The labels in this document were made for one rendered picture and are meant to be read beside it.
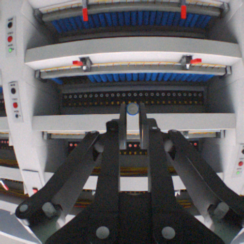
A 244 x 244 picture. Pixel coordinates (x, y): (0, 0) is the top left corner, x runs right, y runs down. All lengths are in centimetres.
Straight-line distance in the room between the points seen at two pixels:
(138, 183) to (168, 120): 21
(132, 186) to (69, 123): 27
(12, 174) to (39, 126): 26
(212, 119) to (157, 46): 25
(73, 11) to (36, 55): 18
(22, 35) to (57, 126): 28
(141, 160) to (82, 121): 35
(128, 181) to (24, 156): 35
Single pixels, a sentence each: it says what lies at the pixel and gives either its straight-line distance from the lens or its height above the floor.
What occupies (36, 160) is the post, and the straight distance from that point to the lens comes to 53.
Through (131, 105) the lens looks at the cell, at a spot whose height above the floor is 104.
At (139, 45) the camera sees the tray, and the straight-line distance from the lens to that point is 39.
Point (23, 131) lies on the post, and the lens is 51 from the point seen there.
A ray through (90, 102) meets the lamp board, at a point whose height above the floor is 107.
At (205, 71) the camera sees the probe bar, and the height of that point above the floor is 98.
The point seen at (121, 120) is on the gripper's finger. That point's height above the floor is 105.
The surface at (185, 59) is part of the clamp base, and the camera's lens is 40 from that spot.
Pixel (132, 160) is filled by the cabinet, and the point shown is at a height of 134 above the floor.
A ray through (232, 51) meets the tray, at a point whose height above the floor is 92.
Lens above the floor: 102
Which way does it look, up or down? 14 degrees up
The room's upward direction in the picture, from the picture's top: 178 degrees clockwise
